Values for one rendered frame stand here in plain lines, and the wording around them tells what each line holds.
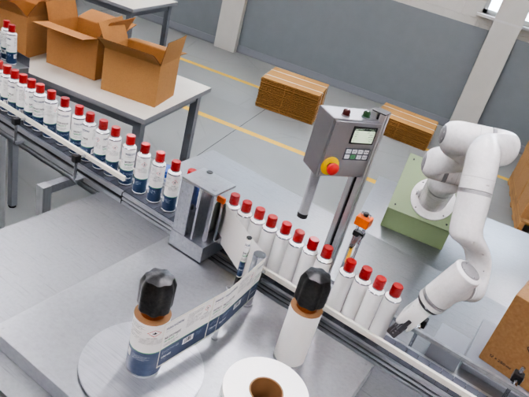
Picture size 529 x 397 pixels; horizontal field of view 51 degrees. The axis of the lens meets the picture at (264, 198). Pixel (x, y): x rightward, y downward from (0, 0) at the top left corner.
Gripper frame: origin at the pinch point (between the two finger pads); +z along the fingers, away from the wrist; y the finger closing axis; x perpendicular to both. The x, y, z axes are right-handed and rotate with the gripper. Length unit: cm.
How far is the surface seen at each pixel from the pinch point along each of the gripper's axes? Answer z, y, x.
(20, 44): 98, -63, -246
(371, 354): 8.9, 5.4, 0.5
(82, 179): 55, 6, -119
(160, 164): 23, 1, -95
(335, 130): -34, 0, -53
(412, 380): 4.2, 5.3, 13.2
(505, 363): -6.1, -21.9, 32.0
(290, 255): 7.4, 2.6, -38.1
